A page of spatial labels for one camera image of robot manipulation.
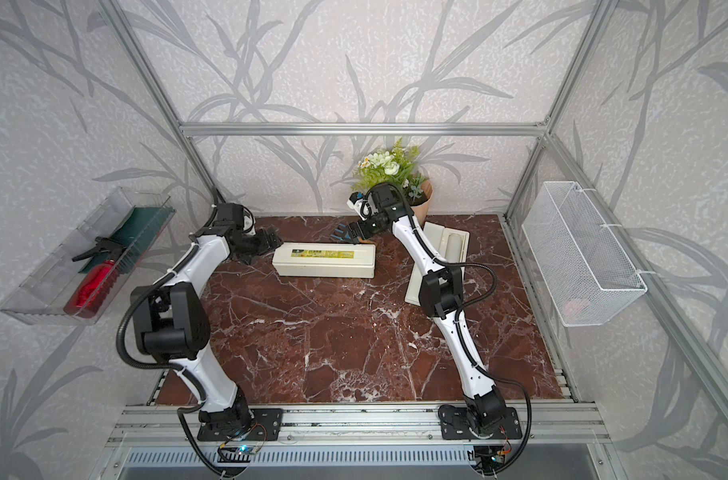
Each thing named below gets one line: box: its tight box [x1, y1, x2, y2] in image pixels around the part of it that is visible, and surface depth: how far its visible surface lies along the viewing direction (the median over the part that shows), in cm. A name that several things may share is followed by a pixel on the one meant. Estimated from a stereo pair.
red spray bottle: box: [64, 237, 126, 318], surface depth 61 cm
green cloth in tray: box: [80, 207, 176, 274], surface depth 69 cm
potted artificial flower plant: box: [352, 138, 434, 224], surface depth 97 cm
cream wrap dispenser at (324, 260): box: [272, 242, 376, 279], surface depth 100 cm
